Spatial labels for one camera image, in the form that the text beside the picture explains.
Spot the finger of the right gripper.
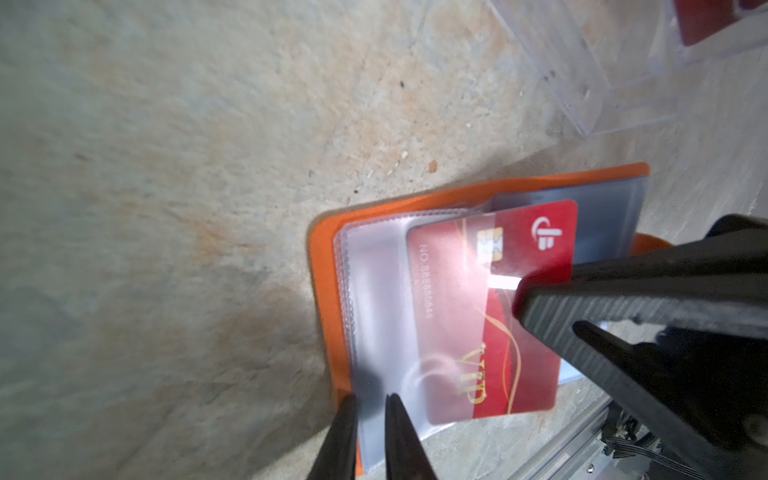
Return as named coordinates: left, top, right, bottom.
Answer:
left=514, top=214, right=767, bottom=479

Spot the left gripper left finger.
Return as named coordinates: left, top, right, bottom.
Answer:
left=307, top=394, right=358, bottom=480

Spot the right clear card display stand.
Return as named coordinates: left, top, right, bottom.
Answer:
left=490, top=1, right=767, bottom=136

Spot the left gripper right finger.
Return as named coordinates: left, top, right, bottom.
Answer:
left=384, top=394, right=437, bottom=480

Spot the orange card holder wallet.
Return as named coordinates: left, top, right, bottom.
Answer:
left=309, top=163, right=650, bottom=476

